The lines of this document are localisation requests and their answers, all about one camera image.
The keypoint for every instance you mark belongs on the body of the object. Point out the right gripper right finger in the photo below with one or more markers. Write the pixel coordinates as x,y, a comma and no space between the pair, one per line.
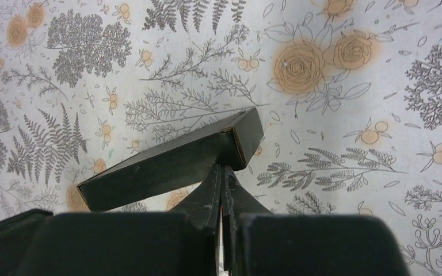
259,242

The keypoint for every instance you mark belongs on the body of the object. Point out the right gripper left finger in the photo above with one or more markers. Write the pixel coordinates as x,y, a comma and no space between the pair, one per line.
182,241

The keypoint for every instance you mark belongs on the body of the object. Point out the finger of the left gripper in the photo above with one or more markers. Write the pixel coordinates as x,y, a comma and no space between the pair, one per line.
16,234

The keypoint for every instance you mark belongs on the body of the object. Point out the black paper box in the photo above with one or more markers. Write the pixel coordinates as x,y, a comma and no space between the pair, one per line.
177,163

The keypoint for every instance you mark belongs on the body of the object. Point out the floral tablecloth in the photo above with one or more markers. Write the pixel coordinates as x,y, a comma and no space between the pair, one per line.
349,94

